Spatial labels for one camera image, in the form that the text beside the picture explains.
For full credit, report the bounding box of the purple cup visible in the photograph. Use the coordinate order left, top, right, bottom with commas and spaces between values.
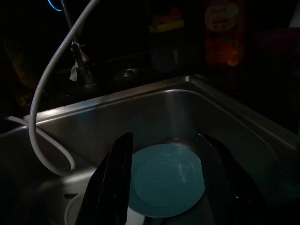
253, 28, 300, 78

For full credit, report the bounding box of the light blue plate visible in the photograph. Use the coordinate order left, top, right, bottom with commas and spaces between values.
127, 143, 206, 218

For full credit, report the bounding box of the white bowl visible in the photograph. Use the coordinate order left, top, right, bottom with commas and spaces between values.
64, 192, 146, 225

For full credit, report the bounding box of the stainless steel sink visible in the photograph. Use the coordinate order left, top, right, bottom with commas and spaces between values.
0, 75, 300, 225

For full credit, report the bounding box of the round metal sink cap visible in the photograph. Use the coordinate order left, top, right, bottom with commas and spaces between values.
112, 67, 141, 82

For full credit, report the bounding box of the orange dish soap pump bottle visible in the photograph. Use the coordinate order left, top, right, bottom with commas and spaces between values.
203, 0, 247, 68

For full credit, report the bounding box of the dark sponge holder box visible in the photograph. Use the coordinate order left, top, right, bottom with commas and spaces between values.
149, 23, 186, 72

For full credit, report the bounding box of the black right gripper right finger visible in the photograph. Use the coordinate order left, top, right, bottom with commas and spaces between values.
198, 134, 272, 225

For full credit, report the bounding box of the yellow and pink sponge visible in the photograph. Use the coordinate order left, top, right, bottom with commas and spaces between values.
151, 8, 185, 32

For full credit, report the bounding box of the chrome gooseneck faucet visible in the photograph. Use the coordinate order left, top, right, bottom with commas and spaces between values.
60, 0, 97, 89

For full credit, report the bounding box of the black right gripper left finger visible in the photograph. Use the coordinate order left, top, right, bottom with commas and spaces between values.
75, 132, 134, 225

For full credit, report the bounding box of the blue glowing ring light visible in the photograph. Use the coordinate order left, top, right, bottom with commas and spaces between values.
46, 0, 65, 12

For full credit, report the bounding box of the thin white hose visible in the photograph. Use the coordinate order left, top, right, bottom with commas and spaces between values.
7, 0, 100, 176

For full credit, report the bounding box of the white cutting board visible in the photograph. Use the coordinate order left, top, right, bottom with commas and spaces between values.
288, 0, 300, 29

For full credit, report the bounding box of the white tape wrap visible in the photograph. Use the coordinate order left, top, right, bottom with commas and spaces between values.
69, 42, 82, 82

